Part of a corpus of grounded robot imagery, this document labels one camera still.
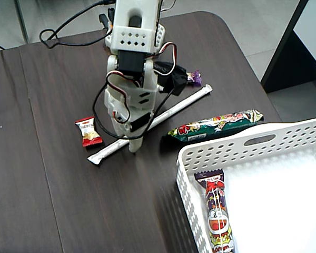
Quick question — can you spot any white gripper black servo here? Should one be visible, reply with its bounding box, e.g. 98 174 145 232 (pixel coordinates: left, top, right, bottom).
104 86 159 153

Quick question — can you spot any white paper straw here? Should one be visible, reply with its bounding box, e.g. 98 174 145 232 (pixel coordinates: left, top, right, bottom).
86 83 213 166

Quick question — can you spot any white perforated plastic basket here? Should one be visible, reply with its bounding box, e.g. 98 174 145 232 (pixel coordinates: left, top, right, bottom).
175 115 316 253

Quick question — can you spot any red wrapped candy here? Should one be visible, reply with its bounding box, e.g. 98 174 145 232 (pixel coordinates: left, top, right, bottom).
75 116 103 148

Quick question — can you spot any green snack stick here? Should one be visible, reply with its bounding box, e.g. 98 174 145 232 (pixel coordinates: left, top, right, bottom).
162 108 264 143

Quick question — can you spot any purple candy bar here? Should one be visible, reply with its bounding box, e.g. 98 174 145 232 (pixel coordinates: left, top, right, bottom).
186 70 203 87

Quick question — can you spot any purple snack stick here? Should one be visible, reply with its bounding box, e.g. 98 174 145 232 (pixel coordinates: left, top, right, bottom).
194 168 239 253

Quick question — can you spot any dark cabinet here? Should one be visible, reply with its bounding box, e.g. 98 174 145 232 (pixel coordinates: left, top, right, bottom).
260 0 316 93

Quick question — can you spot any red white black servo wire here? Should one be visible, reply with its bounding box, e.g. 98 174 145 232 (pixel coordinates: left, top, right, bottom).
106 71 131 124
157 42 177 77

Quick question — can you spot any black camera cable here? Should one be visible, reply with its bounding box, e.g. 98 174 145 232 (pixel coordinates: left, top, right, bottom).
92 84 174 140

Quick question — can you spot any black wrapped wrist camera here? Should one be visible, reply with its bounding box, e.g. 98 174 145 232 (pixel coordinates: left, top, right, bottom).
154 60 189 97

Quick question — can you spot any black power cable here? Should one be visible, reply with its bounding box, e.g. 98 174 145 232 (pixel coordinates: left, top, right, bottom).
39 0 116 48

